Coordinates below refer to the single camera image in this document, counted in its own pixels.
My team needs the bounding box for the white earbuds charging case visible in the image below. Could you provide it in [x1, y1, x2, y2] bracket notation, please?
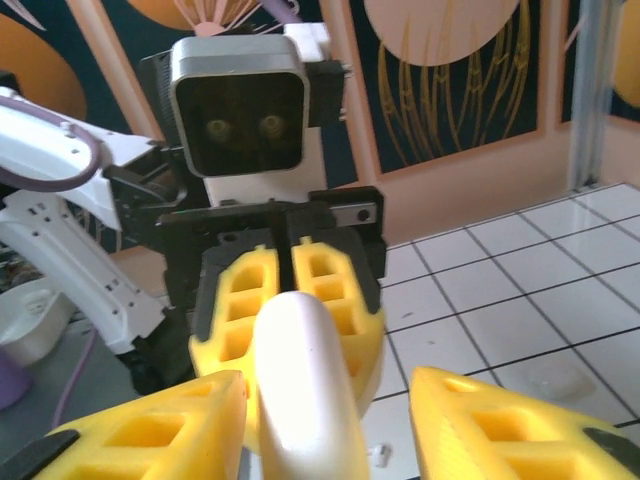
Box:
[253, 292, 372, 480]

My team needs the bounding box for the aluminium frame post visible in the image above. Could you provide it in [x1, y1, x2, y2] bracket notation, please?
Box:
[568, 0, 619, 192]

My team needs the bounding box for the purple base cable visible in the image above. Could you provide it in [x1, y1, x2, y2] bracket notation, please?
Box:
[52, 329, 100, 432]

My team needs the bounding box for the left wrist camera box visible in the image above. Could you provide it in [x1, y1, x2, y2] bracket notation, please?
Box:
[168, 33, 312, 180]

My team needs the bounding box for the white wireless earbud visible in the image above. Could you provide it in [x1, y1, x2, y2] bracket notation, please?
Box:
[368, 443, 392, 470]

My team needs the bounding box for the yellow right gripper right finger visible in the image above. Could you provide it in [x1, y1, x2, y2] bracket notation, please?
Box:
[408, 366, 640, 480]

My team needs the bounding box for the white plastic container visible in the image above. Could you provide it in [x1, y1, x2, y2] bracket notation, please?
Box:
[0, 288, 76, 366]

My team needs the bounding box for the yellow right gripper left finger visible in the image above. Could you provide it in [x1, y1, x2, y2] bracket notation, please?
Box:
[27, 369, 250, 480]

